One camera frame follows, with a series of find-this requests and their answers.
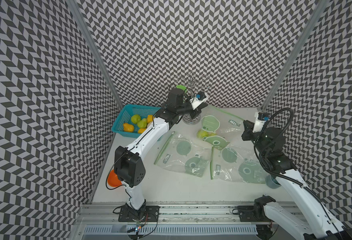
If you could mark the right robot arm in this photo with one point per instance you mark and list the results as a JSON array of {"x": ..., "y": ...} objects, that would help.
[{"x": 319, "y": 223}]

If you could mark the teal plastic basket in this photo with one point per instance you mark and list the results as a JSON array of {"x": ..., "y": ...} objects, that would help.
[{"x": 125, "y": 116}]

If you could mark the aluminium front rail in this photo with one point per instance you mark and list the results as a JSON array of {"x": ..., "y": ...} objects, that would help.
[{"x": 170, "y": 212}]

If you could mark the yellow pear bag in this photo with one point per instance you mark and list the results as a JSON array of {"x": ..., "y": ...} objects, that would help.
[
  {"x": 149, "y": 119},
  {"x": 142, "y": 130},
  {"x": 128, "y": 128}
]

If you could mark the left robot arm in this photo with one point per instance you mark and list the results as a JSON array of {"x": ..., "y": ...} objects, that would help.
[{"x": 129, "y": 166}]

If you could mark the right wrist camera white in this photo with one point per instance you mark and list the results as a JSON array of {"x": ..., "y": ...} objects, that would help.
[{"x": 261, "y": 119}]

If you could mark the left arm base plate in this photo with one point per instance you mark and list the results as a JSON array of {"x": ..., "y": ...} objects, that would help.
[{"x": 144, "y": 214}]

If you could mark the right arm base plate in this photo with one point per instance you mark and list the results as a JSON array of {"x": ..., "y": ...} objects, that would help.
[{"x": 253, "y": 213}]

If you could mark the zip-top bag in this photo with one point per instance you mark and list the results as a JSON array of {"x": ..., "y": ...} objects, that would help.
[
  {"x": 236, "y": 164},
  {"x": 222, "y": 126},
  {"x": 181, "y": 155}
]

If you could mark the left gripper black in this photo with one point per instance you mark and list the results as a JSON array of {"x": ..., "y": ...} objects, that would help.
[{"x": 194, "y": 112}]

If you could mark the orange bowl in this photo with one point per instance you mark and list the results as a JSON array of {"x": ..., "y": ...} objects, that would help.
[{"x": 113, "y": 181}]

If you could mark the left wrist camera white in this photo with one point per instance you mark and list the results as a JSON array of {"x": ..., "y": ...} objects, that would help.
[{"x": 200, "y": 98}]

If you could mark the green plastic wine glass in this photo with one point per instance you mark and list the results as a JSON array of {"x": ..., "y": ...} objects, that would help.
[{"x": 181, "y": 87}]

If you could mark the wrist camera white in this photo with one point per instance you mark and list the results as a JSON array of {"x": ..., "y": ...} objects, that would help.
[
  {"x": 200, "y": 98},
  {"x": 261, "y": 119}
]

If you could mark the chrome glass holder stand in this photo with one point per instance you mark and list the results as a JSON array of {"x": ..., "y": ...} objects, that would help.
[{"x": 196, "y": 93}]

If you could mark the grey-blue cup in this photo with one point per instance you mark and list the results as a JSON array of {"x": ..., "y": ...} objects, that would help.
[{"x": 271, "y": 182}]

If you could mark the green pear bag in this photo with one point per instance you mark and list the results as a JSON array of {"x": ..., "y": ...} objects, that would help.
[
  {"x": 201, "y": 134},
  {"x": 142, "y": 124},
  {"x": 135, "y": 119}
]

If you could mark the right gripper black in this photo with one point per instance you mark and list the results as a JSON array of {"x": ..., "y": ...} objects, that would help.
[{"x": 247, "y": 131}]

